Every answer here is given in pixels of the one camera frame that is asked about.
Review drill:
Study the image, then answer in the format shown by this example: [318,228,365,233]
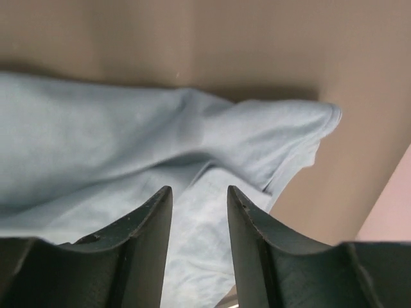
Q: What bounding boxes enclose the grey-blue t-shirt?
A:
[1,73,342,307]

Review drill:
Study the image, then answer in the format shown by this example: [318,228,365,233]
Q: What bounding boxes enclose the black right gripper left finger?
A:
[1,186,173,307]

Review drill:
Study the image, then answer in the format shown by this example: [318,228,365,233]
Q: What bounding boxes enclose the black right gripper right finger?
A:
[227,185,410,307]

